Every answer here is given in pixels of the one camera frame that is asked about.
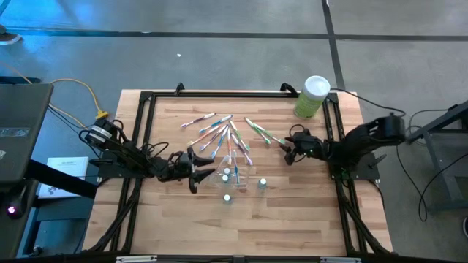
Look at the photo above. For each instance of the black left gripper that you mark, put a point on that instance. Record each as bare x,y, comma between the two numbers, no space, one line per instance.
175,168

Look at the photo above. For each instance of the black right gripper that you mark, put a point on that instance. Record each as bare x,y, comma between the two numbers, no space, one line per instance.
309,148

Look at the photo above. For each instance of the teal mouthwash bottle white cap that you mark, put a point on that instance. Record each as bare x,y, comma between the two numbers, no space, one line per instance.
225,178
262,181
227,170

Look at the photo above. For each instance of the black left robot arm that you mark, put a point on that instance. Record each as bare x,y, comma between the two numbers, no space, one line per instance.
124,155

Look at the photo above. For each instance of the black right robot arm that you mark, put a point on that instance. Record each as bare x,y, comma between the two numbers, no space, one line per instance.
365,139

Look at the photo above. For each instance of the small white cap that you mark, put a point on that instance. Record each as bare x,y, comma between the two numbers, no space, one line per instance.
227,198

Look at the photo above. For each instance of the green disinfecting wipes canister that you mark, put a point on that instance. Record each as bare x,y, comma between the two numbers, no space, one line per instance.
311,98

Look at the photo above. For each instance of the white booklet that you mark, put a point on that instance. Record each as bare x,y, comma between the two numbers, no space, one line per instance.
69,168

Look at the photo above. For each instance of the black diagonal bar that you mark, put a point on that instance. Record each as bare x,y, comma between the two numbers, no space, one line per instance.
62,179

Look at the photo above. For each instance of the black side table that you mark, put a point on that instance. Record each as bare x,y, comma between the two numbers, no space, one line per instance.
435,124

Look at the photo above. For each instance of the black device with indicator light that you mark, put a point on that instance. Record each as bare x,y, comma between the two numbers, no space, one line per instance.
18,199

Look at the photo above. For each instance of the person's shoe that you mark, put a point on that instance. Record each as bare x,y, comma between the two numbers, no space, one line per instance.
9,38

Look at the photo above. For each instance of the black aluminium table frame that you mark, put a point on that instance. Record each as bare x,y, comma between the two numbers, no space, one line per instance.
219,94

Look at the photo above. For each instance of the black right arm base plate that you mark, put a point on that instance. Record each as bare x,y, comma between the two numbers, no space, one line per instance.
367,171

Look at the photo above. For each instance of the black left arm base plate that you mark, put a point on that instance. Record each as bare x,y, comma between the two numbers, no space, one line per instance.
109,171

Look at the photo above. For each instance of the silver metal bracket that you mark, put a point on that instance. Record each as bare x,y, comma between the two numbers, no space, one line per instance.
137,259
340,260

